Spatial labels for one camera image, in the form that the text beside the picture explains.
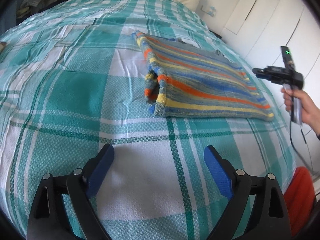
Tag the cream patterned pillow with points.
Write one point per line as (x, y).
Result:
(2, 46)

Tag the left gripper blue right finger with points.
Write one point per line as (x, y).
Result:
(269, 217)

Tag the wall socket with sticker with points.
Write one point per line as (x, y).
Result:
(209, 10)

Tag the person's right hand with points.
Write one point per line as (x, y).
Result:
(310, 112)

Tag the white wardrobe with handles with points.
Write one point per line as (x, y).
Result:
(256, 29)

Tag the teal white plaid bedspread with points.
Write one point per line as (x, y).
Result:
(72, 80)

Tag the multicolour striped knit sweater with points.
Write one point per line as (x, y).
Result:
(187, 82)

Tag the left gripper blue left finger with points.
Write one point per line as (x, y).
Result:
(48, 217)

